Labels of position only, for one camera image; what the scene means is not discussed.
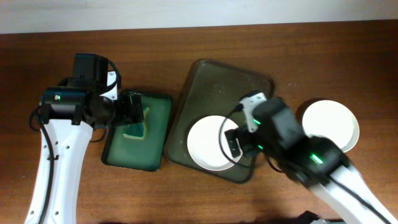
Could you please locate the dark brown serving tray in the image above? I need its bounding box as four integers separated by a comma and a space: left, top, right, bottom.
164, 59, 275, 184

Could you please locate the white plate pink rim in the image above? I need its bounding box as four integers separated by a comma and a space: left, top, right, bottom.
187, 115, 234, 171

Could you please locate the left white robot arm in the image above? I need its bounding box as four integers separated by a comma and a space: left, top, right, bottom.
25, 53, 144, 223

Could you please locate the pale grey-blue plate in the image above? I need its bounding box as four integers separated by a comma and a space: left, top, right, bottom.
341, 124, 360, 153

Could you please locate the white plate green stain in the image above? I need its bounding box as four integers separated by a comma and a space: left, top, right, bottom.
302, 100, 359, 149

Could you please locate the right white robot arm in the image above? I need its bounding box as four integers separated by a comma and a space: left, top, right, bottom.
218, 98, 397, 223

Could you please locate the green and yellow sponge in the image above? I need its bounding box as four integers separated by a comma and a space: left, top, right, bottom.
123, 106, 150, 140

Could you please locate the green rectangular tray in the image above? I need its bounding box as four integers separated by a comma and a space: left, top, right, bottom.
101, 90, 174, 172

